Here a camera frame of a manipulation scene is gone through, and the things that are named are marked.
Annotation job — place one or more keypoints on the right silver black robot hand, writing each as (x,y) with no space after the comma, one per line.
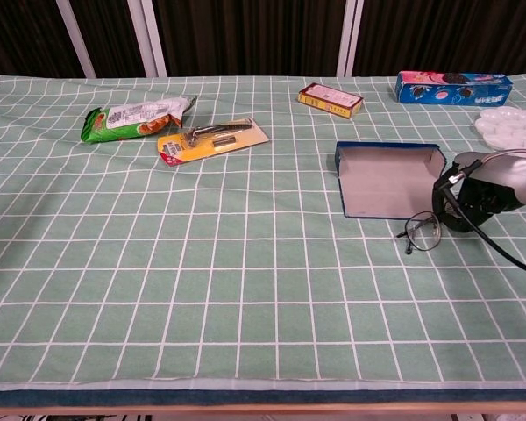
(504,180)

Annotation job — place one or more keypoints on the wire-frame eyeglasses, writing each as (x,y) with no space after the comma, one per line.
(425,232)

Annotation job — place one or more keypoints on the dark blue glasses case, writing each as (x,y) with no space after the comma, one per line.
(385,184)

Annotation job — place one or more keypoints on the white flower paint palette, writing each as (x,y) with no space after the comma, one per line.
(513,129)

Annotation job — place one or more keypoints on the blue cookie box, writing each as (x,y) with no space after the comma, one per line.
(447,94)

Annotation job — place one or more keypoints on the small red yellow box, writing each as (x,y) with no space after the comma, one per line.
(329,98)

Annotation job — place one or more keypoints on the black pleated curtain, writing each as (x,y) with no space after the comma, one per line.
(245,35)

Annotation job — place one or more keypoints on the razor on yellow card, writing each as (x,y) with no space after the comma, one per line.
(193,149)

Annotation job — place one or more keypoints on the green white grid tablecloth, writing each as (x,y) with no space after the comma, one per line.
(201,285)

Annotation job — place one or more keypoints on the dark blue felt underlay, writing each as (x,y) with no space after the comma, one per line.
(245,397)

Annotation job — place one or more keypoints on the green snack packet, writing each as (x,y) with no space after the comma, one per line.
(122,125)

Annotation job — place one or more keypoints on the white frame post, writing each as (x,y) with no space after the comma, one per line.
(76,39)
(147,35)
(350,35)

